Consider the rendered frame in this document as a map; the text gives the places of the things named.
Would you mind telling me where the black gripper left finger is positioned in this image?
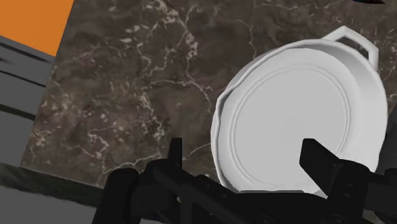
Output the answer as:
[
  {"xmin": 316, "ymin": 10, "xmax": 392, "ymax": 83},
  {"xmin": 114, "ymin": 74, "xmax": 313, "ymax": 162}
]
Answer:
[{"xmin": 92, "ymin": 137, "xmax": 243, "ymax": 224}]

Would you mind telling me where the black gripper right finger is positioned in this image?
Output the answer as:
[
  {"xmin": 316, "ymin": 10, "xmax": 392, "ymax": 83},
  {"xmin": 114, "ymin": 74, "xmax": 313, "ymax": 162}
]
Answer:
[{"xmin": 298, "ymin": 138, "xmax": 397, "ymax": 224}]

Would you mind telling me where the grey cabinet with drawers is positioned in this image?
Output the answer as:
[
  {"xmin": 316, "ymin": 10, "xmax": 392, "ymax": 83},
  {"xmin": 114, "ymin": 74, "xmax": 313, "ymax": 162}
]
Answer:
[{"xmin": 0, "ymin": 34, "xmax": 56, "ymax": 167}]

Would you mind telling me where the white round dish with handle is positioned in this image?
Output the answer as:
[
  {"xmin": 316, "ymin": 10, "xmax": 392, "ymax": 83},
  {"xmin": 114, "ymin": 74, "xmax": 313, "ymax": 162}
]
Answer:
[{"xmin": 210, "ymin": 25, "xmax": 389, "ymax": 199}]

